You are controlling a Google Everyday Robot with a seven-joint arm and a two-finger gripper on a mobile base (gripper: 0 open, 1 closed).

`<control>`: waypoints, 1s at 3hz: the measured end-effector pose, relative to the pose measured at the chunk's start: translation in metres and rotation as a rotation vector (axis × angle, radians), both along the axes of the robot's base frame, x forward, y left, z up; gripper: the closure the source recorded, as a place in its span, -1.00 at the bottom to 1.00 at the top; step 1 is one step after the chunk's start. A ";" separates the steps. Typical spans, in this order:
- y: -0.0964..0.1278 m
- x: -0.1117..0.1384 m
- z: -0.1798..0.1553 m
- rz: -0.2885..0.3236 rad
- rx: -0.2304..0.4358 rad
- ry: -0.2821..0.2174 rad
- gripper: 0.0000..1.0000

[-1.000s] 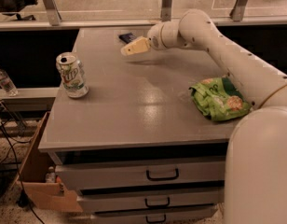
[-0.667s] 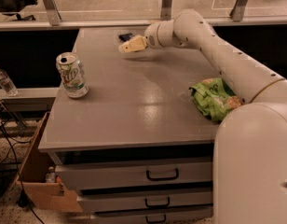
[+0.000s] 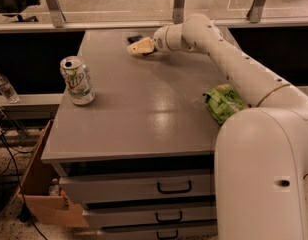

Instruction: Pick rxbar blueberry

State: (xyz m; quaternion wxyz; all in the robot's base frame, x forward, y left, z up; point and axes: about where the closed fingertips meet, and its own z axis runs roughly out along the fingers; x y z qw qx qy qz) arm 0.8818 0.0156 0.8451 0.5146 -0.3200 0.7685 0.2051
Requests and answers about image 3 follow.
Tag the middle grey drawer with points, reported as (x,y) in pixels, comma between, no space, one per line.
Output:
(149,214)

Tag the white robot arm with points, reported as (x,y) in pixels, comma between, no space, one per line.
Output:
(261,152)

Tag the grey drawer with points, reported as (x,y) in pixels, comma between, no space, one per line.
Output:
(160,231)
(149,214)
(138,186)

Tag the metal railing post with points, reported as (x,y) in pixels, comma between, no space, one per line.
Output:
(254,14)
(56,14)
(178,11)

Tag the left metal railing post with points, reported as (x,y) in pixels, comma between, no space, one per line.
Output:
(56,14)

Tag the top grey drawer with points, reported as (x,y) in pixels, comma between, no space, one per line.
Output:
(138,186)

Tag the green snack chip bag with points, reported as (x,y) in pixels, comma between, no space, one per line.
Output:
(222,102)

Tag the right metal railing post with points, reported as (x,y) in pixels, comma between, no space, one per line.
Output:
(254,14)

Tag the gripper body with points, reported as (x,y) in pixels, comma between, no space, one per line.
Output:
(159,40)

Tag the white green 7up can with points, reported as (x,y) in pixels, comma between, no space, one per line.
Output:
(77,79)

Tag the bottom grey drawer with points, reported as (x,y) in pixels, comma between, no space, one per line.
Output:
(160,231)

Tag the middle metal railing post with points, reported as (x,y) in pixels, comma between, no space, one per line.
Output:
(178,11)

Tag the brown cardboard box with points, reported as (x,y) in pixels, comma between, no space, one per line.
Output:
(37,178)

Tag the grey drawer cabinet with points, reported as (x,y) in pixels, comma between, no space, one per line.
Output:
(148,115)

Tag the bottle inside cardboard box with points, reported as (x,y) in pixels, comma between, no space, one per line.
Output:
(54,188)

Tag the clear plastic water bottle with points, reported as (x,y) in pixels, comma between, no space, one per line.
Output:
(7,90)

